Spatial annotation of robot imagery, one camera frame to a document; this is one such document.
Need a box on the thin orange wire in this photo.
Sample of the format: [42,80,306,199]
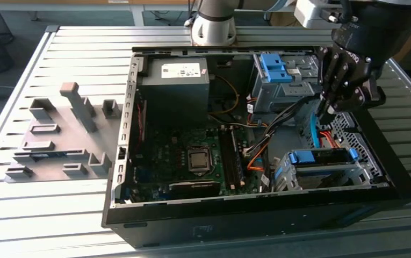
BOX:
[246,150,265,171]

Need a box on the grey parts rack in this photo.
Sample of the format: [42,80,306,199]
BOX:
[2,82,124,185]

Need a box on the CPU socket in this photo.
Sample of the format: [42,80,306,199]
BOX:
[185,146,213,175]

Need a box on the blue wire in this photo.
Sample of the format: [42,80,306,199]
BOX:
[308,112,322,148]

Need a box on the yellow wire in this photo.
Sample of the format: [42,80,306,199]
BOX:
[206,76,240,116]

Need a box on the dark blue RAM stick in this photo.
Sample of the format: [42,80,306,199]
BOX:
[29,152,65,160]

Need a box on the white framed desk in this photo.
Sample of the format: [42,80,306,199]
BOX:
[0,0,298,27]

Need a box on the black RAM stick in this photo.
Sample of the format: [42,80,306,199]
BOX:
[217,125,234,190]

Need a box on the orange flat wire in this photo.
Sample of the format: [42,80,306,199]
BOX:
[318,130,342,149]

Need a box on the red twisted wire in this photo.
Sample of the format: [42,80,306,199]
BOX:
[136,102,146,142]

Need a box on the blue plastic latch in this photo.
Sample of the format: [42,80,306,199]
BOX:
[260,53,294,83]

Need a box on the silver disk bay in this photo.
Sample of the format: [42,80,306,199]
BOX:
[272,150,388,191]

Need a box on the hard disk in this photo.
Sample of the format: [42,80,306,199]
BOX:
[274,147,358,189]

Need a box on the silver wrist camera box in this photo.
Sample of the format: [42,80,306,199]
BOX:
[293,0,338,29]

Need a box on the black cable bundle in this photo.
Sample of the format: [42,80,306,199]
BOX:
[242,92,322,158]

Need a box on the grey power supply unit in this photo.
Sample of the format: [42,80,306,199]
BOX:
[138,56,212,130]

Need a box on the black PC case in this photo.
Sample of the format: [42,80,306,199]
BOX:
[100,45,411,249]

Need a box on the black graphics card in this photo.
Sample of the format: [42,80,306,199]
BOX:
[166,179,222,199]

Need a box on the silver drive cage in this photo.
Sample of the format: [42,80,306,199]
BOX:
[250,53,326,115]

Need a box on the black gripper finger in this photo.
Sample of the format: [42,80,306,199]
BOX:
[316,46,349,124]
[333,79,386,113]

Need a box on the green motherboard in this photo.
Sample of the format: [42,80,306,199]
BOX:
[129,126,262,202]

